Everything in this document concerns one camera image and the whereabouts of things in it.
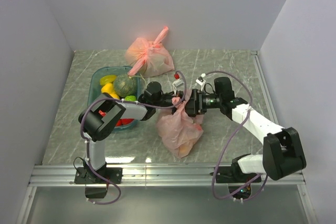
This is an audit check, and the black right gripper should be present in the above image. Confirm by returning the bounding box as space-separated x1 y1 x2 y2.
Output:
178 89 222 115

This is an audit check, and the pink plastic bag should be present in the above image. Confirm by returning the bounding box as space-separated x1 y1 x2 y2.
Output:
124 26 175 78
156 98 204 158

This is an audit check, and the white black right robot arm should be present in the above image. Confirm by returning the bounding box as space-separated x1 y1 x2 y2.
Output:
185 77 307 182

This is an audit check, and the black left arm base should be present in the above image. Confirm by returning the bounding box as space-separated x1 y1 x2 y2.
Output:
74 166 122 199

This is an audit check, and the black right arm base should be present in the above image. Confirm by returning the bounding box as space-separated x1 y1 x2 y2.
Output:
211 154 268 202

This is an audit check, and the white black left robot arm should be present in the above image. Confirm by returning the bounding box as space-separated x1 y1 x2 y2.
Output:
78 81 187 184

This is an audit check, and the green fake fruit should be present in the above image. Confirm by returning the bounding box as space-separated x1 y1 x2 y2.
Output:
124 95 137 101

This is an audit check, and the red fake strawberry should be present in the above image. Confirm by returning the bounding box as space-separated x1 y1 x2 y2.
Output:
121 119 134 125

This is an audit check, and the green netted fake melon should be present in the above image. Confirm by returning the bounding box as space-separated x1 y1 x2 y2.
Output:
113 74 138 97

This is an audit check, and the tied pink plastic bag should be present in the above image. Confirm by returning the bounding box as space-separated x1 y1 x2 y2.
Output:
124 26 175 78

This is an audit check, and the yellow fake pear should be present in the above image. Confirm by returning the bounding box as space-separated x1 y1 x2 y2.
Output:
101 83 120 99

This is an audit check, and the yellow fake starfruit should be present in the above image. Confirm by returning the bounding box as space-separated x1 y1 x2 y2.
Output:
100 75 117 87

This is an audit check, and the teal plastic fruit basket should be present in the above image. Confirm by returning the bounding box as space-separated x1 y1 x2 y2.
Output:
87 66 142 132

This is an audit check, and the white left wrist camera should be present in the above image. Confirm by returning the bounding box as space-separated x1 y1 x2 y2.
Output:
172 73 184 94

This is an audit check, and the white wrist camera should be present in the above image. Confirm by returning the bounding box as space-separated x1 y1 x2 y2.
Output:
172 73 184 94
196 73 206 90

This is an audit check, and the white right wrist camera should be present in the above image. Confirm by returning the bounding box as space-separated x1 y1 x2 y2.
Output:
196 73 206 90

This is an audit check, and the aluminium mounting rail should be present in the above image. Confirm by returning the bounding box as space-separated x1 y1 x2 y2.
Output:
17 164 311 223

